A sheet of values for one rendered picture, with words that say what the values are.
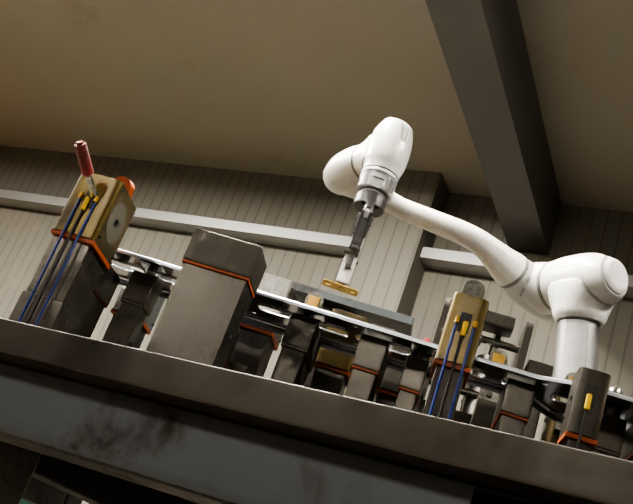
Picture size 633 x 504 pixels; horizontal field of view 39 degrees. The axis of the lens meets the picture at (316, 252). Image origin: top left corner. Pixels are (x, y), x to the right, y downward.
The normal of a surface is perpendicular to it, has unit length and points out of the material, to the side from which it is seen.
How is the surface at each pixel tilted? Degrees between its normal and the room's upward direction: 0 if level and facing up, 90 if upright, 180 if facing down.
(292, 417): 90
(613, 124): 180
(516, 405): 90
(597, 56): 180
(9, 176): 90
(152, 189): 90
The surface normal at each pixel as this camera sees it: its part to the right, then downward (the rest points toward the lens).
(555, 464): -0.34, -0.48
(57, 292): -0.05, -0.42
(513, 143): -0.32, 0.86
